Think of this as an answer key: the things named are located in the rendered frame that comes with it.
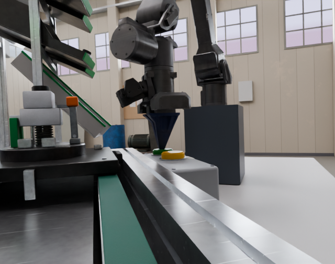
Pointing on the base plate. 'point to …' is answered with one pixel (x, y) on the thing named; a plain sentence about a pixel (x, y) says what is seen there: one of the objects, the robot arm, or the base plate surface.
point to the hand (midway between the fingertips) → (160, 131)
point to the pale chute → (23, 64)
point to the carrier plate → (57, 166)
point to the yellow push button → (172, 155)
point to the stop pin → (30, 184)
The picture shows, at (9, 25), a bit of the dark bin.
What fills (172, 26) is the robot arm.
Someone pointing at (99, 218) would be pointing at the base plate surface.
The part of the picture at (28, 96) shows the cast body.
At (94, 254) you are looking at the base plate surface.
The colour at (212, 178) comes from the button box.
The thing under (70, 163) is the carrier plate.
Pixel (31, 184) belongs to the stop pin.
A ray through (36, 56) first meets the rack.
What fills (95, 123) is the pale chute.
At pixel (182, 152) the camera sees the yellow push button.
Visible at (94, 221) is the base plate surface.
